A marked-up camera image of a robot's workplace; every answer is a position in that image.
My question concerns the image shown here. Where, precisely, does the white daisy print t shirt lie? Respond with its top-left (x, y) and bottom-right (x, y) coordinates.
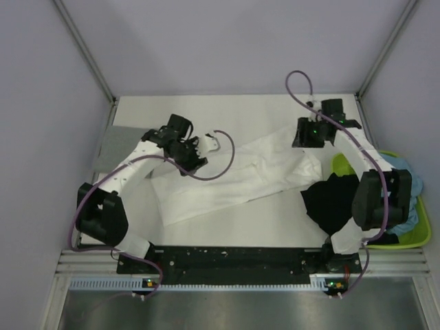
top-left (152, 126), bottom-right (322, 226)

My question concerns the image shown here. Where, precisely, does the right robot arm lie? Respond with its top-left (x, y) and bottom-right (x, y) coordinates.
top-left (292, 99), bottom-right (412, 272)

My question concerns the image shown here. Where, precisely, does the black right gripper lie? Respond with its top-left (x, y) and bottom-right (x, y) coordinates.
top-left (290, 118), bottom-right (326, 149)

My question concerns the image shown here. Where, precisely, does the aluminium front frame rail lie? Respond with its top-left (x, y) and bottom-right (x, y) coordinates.
top-left (56, 247), bottom-right (430, 276)

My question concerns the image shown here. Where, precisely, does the green plastic basket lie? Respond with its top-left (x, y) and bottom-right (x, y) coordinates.
top-left (331, 153), bottom-right (432, 250)

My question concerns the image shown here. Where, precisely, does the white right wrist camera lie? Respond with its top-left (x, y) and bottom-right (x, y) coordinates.
top-left (306, 98), bottom-right (322, 122)

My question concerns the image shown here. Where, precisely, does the grey slotted cable duct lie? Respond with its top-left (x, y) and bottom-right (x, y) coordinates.
top-left (69, 277), bottom-right (344, 292)

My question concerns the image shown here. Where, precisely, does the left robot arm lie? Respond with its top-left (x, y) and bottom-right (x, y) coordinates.
top-left (75, 114), bottom-right (207, 273)

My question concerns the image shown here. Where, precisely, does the aluminium corner post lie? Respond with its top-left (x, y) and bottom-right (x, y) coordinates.
top-left (51, 0), bottom-right (116, 105)
top-left (355, 0), bottom-right (420, 101)

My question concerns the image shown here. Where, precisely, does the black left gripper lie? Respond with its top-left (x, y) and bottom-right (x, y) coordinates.
top-left (170, 137), bottom-right (208, 177)

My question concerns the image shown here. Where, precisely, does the black t shirt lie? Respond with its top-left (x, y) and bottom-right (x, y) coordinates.
top-left (301, 168), bottom-right (412, 254)

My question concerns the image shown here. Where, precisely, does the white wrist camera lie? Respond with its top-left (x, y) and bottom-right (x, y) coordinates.
top-left (198, 133), bottom-right (221, 155)
top-left (306, 98), bottom-right (322, 122)

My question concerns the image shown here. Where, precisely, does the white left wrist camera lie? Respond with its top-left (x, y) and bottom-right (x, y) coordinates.
top-left (198, 133), bottom-right (221, 155)

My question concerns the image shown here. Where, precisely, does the left aluminium corner post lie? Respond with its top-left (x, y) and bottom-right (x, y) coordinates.
top-left (51, 0), bottom-right (116, 105)

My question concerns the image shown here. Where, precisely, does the light blue t shirt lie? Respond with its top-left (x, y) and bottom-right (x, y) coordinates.
top-left (380, 153), bottom-right (423, 237)

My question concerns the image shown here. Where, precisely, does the folded grey t shirt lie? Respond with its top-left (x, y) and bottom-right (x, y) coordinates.
top-left (93, 126), bottom-right (148, 173)

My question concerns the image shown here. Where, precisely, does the right aluminium corner post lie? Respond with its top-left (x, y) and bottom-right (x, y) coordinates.
top-left (355, 0), bottom-right (420, 101)

